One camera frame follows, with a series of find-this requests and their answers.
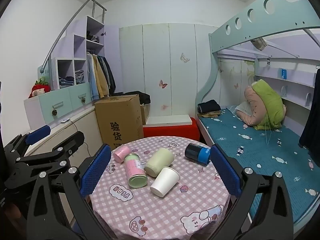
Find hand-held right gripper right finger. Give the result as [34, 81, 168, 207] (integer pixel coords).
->
[211, 144, 297, 240]

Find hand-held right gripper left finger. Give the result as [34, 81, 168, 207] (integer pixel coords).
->
[26, 144, 113, 240]

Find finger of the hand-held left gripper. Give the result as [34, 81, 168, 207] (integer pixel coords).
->
[15, 131, 85, 173]
[4, 124, 52, 159]

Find white paper cup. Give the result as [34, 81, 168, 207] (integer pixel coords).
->
[149, 167, 180, 197]

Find plain pink cup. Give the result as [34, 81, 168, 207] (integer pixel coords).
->
[113, 145, 132, 164]

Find dark blue cup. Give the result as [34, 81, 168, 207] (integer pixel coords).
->
[184, 143, 212, 166]

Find pink and green printed cup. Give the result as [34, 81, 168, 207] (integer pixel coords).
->
[124, 152, 148, 188]

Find light green cup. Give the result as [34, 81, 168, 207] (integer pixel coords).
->
[144, 147, 175, 178]

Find beige low cabinet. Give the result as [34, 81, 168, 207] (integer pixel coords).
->
[24, 102, 105, 170]

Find teal printed bed sheet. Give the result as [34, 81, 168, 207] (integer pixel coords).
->
[200, 107, 320, 224]

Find strawberry plush toy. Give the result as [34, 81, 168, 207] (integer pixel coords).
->
[28, 77, 51, 98]

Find large cardboard box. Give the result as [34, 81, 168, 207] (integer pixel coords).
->
[94, 94, 144, 149]

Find folded dark blue clothes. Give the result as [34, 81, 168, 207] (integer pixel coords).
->
[59, 76, 74, 88]

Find folded tan clothes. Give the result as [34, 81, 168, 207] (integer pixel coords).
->
[199, 110, 222, 118]

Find round table with checkered cloth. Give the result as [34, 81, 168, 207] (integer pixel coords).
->
[89, 136, 232, 240]

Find light blue hanging shirt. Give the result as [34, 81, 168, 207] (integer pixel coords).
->
[86, 52, 99, 101]

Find folded grey jeans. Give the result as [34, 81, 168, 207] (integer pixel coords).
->
[74, 70, 85, 85]

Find yellow hanging jacket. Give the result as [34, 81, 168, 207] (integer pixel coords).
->
[94, 54, 110, 98]

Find pink quilt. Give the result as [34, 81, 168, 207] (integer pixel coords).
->
[236, 85, 287, 128]

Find red storage bench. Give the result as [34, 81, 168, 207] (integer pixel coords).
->
[143, 117, 200, 142]

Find folded black clothes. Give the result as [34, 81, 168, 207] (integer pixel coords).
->
[197, 99, 222, 114]

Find dark hanging jacket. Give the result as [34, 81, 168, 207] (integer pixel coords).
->
[101, 56, 117, 96]

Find white board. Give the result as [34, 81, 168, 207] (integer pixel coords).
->
[146, 114, 192, 128]

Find green quilt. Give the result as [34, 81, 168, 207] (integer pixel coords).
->
[251, 79, 284, 130]

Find black cloth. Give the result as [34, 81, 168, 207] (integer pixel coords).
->
[109, 91, 151, 105]

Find purple stair cabinet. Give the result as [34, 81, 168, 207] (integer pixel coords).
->
[24, 15, 120, 130]

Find dark hanging garment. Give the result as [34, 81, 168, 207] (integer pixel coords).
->
[299, 66, 320, 156]

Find folded dark clothes pile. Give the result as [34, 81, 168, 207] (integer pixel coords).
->
[87, 31, 100, 43]

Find grey metal handrail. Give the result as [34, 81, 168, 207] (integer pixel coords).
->
[41, 0, 107, 73]

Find white wardrobe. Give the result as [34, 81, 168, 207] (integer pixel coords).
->
[119, 23, 220, 120]

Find black cable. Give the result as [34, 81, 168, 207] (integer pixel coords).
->
[67, 120, 98, 158]

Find teal bunk bed frame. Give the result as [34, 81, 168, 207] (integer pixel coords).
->
[195, 0, 320, 235]

